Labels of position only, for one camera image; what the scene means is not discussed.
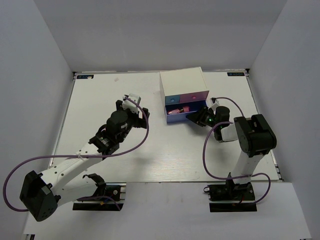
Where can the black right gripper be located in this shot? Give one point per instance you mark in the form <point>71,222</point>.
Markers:
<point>198,117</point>

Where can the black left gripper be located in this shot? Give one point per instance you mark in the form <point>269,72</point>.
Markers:
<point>139,122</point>

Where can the pink tube of erasers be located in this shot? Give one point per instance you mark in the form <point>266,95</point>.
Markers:
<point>183,109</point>

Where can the blue wide bottom drawer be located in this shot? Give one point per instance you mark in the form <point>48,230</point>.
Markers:
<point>175,118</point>

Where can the pink small drawer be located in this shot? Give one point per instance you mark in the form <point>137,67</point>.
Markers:
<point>193,96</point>

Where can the light blue small drawer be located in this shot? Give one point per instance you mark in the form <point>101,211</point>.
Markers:
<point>172,99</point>

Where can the white mini drawer cabinet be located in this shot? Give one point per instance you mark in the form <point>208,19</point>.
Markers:
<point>182,81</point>

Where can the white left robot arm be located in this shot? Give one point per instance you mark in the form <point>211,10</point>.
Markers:
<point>42,193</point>

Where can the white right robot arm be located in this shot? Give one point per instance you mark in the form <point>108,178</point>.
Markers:
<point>254,135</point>

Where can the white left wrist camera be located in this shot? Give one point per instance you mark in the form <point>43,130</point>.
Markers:
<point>131,102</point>

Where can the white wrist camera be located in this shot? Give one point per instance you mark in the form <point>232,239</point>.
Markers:
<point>131,102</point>
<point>214,103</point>

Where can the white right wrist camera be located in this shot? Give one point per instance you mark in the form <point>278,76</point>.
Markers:
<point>214,103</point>

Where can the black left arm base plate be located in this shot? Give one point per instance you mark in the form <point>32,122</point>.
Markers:
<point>110,198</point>

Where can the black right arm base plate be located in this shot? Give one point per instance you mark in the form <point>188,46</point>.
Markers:
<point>224,200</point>

